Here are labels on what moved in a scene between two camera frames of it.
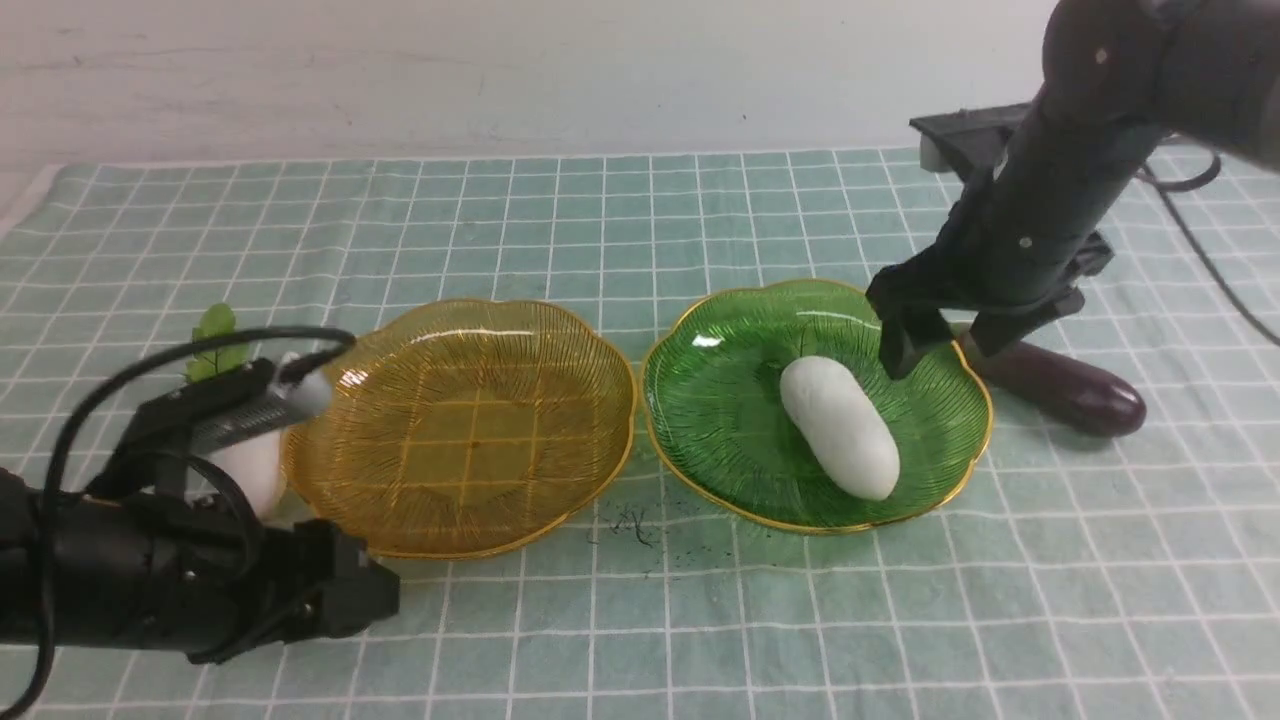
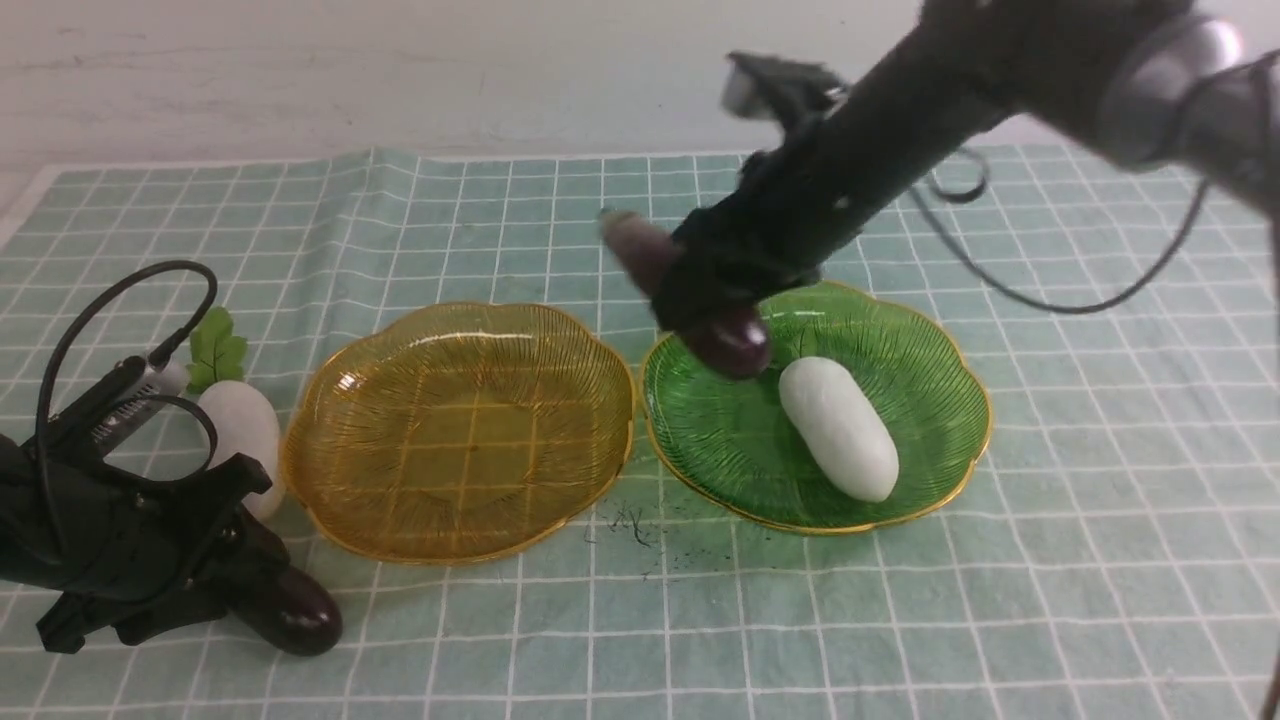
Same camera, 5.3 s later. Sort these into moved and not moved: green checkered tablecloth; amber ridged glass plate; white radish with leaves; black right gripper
Moved: black right gripper
Not moved: amber ridged glass plate; white radish with leaves; green checkered tablecloth
